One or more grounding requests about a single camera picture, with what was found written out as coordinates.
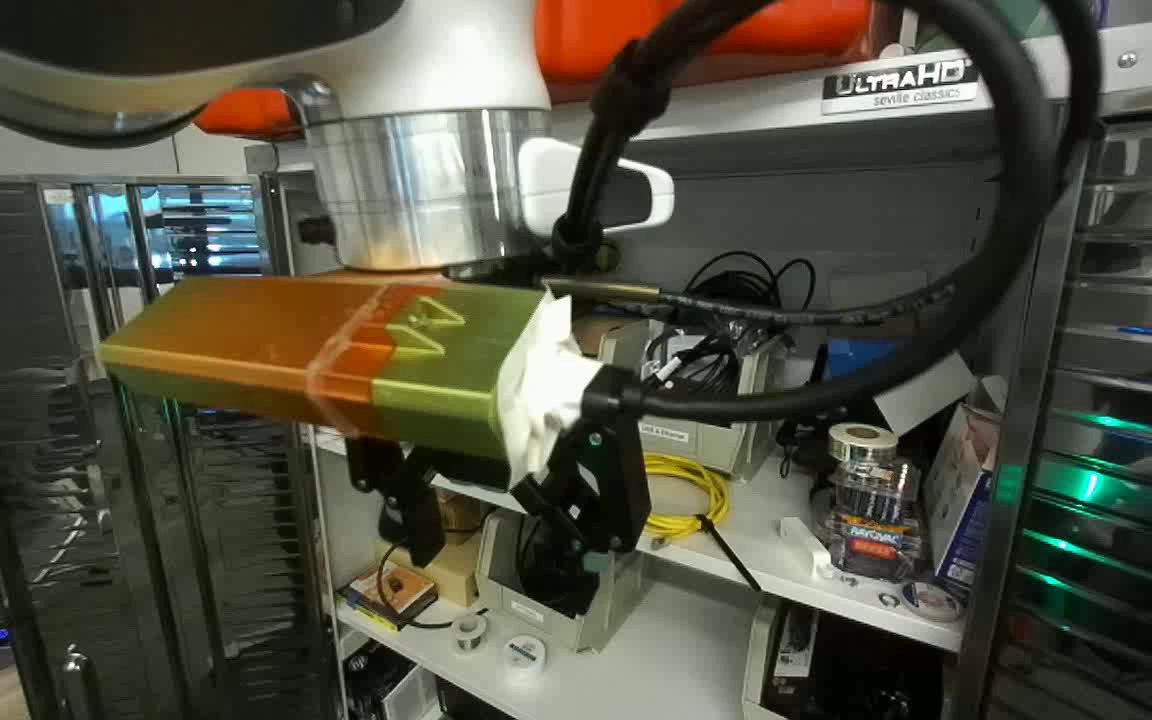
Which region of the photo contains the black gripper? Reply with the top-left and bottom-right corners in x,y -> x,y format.
346,397 -> 658,619

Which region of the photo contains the tan wooden block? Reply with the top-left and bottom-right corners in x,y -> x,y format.
429,483 -> 493,612

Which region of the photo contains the white plastic cable bin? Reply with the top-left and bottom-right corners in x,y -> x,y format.
591,314 -> 799,481

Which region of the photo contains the battery pack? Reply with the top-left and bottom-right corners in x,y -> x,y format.
821,457 -> 929,582

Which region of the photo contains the blue box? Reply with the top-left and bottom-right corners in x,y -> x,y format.
817,334 -> 910,392

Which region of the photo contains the black cable bundle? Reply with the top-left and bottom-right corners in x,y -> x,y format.
642,251 -> 821,392

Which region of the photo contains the yellow ethernet cable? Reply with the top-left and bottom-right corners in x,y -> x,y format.
642,451 -> 738,545

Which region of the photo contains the white printed package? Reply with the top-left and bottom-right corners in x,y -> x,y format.
929,404 -> 1009,593

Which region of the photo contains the shiny metal tray rack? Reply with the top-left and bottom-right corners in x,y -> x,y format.
989,78 -> 1152,720

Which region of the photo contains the grey metal shelf unit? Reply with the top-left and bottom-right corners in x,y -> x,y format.
247,52 -> 1111,720

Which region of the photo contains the dark metal tray rack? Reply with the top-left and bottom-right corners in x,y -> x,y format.
0,172 -> 340,720

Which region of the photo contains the small brown square part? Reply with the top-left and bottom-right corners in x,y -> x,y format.
349,563 -> 444,631

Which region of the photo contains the small clear tape ring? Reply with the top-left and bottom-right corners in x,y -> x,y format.
902,573 -> 968,623

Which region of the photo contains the white printed gripper adapter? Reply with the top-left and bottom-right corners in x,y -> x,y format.
493,287 -> 610,494

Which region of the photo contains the white label tape roll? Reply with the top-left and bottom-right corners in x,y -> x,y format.
824,419 -> 906,471

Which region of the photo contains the large orange plastic bin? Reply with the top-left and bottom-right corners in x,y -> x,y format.
192,0 -> 689,136

